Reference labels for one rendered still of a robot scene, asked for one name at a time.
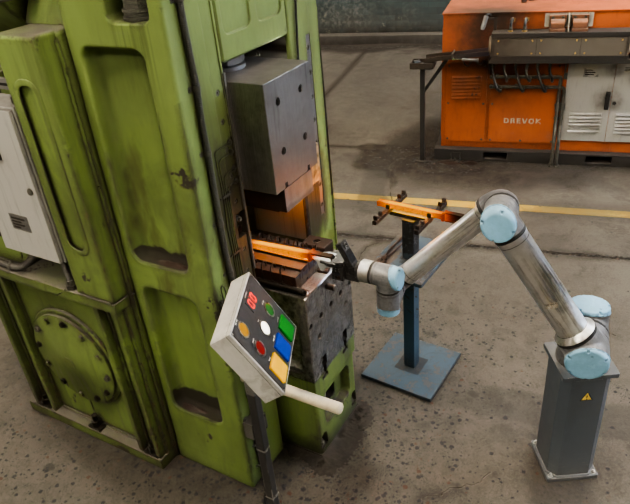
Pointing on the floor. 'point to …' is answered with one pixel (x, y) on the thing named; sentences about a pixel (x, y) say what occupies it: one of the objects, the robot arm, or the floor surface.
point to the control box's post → (262, 444)
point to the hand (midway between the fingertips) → (316, 254)
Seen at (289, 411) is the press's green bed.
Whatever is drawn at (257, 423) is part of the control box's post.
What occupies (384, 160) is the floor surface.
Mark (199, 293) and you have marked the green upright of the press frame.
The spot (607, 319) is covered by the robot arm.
